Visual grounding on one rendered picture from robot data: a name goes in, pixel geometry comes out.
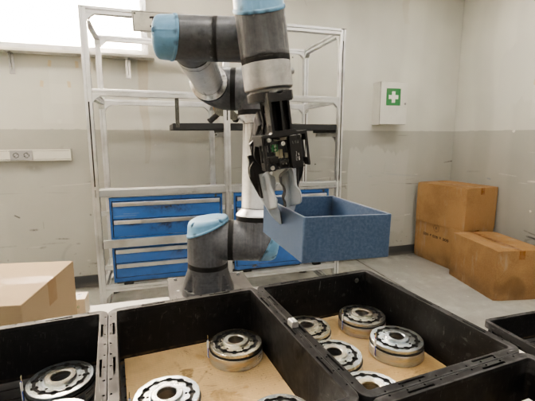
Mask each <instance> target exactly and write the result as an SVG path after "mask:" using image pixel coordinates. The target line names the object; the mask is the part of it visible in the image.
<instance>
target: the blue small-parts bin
mask: <svg viewBox="0 0 535 401"><path fill-rule="evenodd" d="M277 198H278V208H279V210H280V211H281V217H282V224H279V223H278V222H277V221H276V220H275V219H274V218H273V217H272V216H271V215H270V213H269V212H268V210H267V209H266V207H265V206H264V227H263V232H264V233H265V234H266V235H267V236H269V237H270V238H271V239H273V240H274V241H275V242H277V244H278V245H280V246H281V247H282V248H284V249H285V250H286V251H287V252H289V253H290V254H291V255H293V256H294V257H295V258H296V259H297V260H298V261H299V262H301V263H318V262H329V261H338V260H349V259H369V258H380V257H388V256H389V237H390V227H391V217H392V214H391V213H388V212H383V211H381V210H378V209H375V208H370V207H368V206H365V205H363V204H358V203H355V202H352V201H350V200H345V199H342V198H340V197H335V196H303V197H302V202H301V204H297V205H296V206H295V211H292V210H290V209H289V208H286V207H284V206H283V199H282V197H277Z"/></svg>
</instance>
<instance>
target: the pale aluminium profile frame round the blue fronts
mask: <svg viewBox="0 0 535 401"><path fill-rule="evenodd" d="M77 6H78V17H79V27H80V47H81V58H82V69H83V79H84V99H85V110H86V121H87V132H88V152H89V162H90V173H91V183H92V203H93V214H94V225H95V235H96V255H97V266H98V276H99V287H100V305H102V304H109V303H111V301H112V298H113V294H117V293H119V292H120V291H126V290H141V289H148V288H155V287H163V286H168V278H167V279H159V280H150V281H143V282H134V281H128V282H124V283H120V284H117V282H115V280H114V268H113V257H112V248H118V247H137V246H148V245H158V244H168V243H187V238H186V235H187V234H185V235H174V236H152V237H142V238H130V239H111V223H110V212H109V200H108V198H110V197H105V199H106V210H107V211H102V212H101V205H100V196H99V190H100V184H99V173H98V161H97V151H96V130H95V119H94V107H93V103H94V102H96V103H98V104H99V109H100V131H101V143H102V155H103V176H104V188H105V189H109V188H111V182H110V170H109V157H108V146H107V124H106V111H105V110H107V108H108V107H109V106H111V105H121V106H156V107H175V102H174V101H157V100H127V99H104V96H108V97H136V98H164V99H175V98H179V99H198V98H197V97H196V96H195V95H194V93H193V92H187V91H142V90H118V89H104V88H103V65H102V53H101V47H102V46H103V45H104V44H105V43H107V42H115V43H127V44H139V45H152V40H151V38H142V37H121V36H109V35H100V34H99V32H98V30H97V28H96V26H95V24H94V22H93V20H92V17H94V15H98V16H108V17H117V18H132V14H131V10H129V9H120V8H111V7H102V6H86V5H77ZM88 30H89V32H90V34H91V35H92V37H93V39H94V42H95V54H96V75H97V87H98V89H95V88H92V75H91V65H90V53H89V42H88ZM287 31H288V32H294V33H313V34H322V35H329V36H328V37H326V38H324V39H322V40H321V41H319V42H317V43H315V44H313V45H312V46H310V47H308V48H307V49H289V51H290V54H292V55H299V56H300V57H301V58H302V60H303V95H293V97H294V98H293V99H292V100H289V102H303V104H290V109H296V110H298V111H300V112H301V114H302V124H307V116H308V111H309V110H310V109H312V108H316V107H325V106H329V105H334V106H335V108H336V124H337V130H336V136H335V163H334V181H336V182H337V188H334V196H335V197H340V198H341V188H342V139H343V115H344V90H345V64H346V29H337V28H328V27H319V26H310V25H294V24H287ZM336 40H338V81H337V97H329V96H308V70H309V57H310V54H311V53H313V52H315V51H316V50H318V49H320V48H322V47H324V46H326V45H328V44H330V43H332V42H333V41H336ZM179 107H203V108H205V109H206V110H207V111H208V113H209V118H210V116H212V115H213V114H214V110H213V107H212V106H210V105H208V104H207V103H204V102H186V101H179ZM223 120H224V163H225V191H226V192H225V205H222V209H225V214H226V215H228V218H229V220H232V209H233V204H232V182H231V131H230V111H226V110H223ZM209 160H210V184H211V185H215V184H216V168H215V133H214V130H210V131H209ZM338 182H339V187H338ZM228 185H229V192H228ZM95 190H96V198H95ZM102 216H107V232H108V240H103V227H102ZM108 248H109V255H110V258H109V260H108V263H107V266H105V259H104V249H108ZM338 263H339V260H338V261H329V262H325V263H320V262H318V263H300V265H296V266H289V267H273V268H266V269H258V270H252V269H244V270H243V272H244V274H245V275H246V277H247V278H250V277H257V276H265V275H272V274H286V273H294V272H300V273H306V272H307V271H313V272H314V273H315V274H316V275H317V276H323V275H327V274H326V273H324V272H323V271H322V269H330V268H331V271H332V273H331V274H338Z"/></svg>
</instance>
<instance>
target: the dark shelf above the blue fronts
mask: <svg viewBox="0 0 535 401"><path fill-rule="evenodd" d="M292 129H296V130H307V131H313V133H336V130H337V124H292ZM170 130H214V133H220V132H224V124H223V123H180V127H176V123H172V124H171V125H170ZM230 130H243V123H230Z"/></svg>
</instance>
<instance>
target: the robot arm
mask: <svg viewBox="0 0 535 401"><path fill-rule="evenodd" d="M285 7H286V5H285V3H284V2H283V0H233V10H232V11H233V13H234V15H235V16H221V15H198V14H177V13H172V14H157V15H155V16H154V18H153V21H152V25H151V40H152V45H153V50H154V54H155V55H156V57H157V58H158V59H160V60H169V61H175V60H176V61H177V62H178V63H179V65H180V66H181V68H182V70H183V71H184V73H185V74H186V75H187V77H188V78H189V85H190V87H191V90H192V92H193V93H194V95H195V96H196V97H197V98H198V99H200V100H201V101H202V102H204V103H207V104H208V105H210V106H212V107H215V108H218V109H221V110H226V111H238V119H239V120H240V121H241V122H242V123H243V156H242V201H241V210H240V211H239V212H238V213H237V214H236V220H229V218H228V215H226V214H221V213H214V214H207V215H203V216H198V217H195V218H193V219H192V220H191V221H190V222H189V223H188V226H187V235H186V238H187V259H188V269H187V272H186V275H185V279H184V282H183V284H182V296H183V297H184V298H186V297H191V296H197V295H202V294H211V293H216V292H222V291H227V290H233V288H234V285H233V282H232V278H231V275H230V273H229V270H228V260H240V261H259V262H261V261H270V260H273V259H274V258H275V257H276V256H277V253H278V250H279V245H278V244H277V242H275V241H274V240H273V239H271V238H270V237H269V236H267V235H266V234H265V233H264V232H263V227H264V206H265V207H266V209H267V210H268V212H269V213H270V215H271V216H272V217H273V218H274V219H275V220H276V221H277V222H278V223H279V224H282V217H281V211H280V210H279V208H278V198H277V197H276V195H275V187H276V180H275V177H274V176H272V171H276V170H277V169H285V170H284V171H283V172H282V173H281V174H280V175H279V183H280V184H281V185H282V186H283V195H282V199H283V206H284V207H286V208H289V209H290V210H292V211H295V206H296V205H297V204H301V202H302V193H301V191H300V189H299V182H300V179H301V177H302V175H303V167H304V166H306V164H307V165H310V152H309V145H308V137H307V130H296V129H292V122H291V109H290V102H289V100H292V99H293V98H294V97H293V90H292V89H289V88H291V87H292V86H293V82H292V74H294V73H295V70H294V69H293V68H291V61H290V51H289V44H288V36H287V23H286V15H285ZM217 62H229V63H241V65H242V66H241V68H231V67H219V65H218V63H217ZM303 140H305V141H306V148H307V157H305V150H304V143H303Z"/></svg>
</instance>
